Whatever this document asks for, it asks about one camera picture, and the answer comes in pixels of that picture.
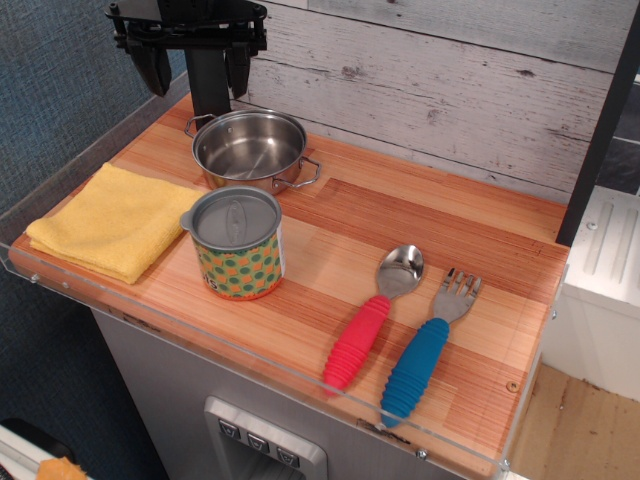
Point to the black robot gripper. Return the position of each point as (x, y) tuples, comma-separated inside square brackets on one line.
[(147, 28)]

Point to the green orange patterned can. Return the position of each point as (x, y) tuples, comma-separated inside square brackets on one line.
[(237, 236)]

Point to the stainless steel pot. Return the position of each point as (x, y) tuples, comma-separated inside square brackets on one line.
[(256, 147)]

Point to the yellow folded cloth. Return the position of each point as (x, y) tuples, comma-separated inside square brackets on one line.
[(118, 225)]

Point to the grey dispenser button panel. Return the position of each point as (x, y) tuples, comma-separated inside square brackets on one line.
[(249, 447)]

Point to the orange object bottom left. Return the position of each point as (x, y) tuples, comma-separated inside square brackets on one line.
[(60, 469)]

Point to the white toy sink unit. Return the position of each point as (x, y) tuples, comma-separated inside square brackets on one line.
[(593, 332)]

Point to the black vertical post left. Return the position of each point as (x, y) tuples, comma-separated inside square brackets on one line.
[(208, 82)]

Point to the black vertical post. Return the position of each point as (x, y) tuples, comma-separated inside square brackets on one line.
[(208, 82), (611, 112)]

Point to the clear acrylic guard rail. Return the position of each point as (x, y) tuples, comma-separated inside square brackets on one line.
[(455, 170)]

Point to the red handled spoon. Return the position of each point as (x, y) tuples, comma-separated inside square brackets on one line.
[(399, 273)]

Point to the blue handled fork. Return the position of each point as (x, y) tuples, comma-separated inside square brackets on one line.
[(412, 373)]

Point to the black vertical post right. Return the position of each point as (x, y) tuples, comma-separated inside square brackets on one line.
[(611, 112)]

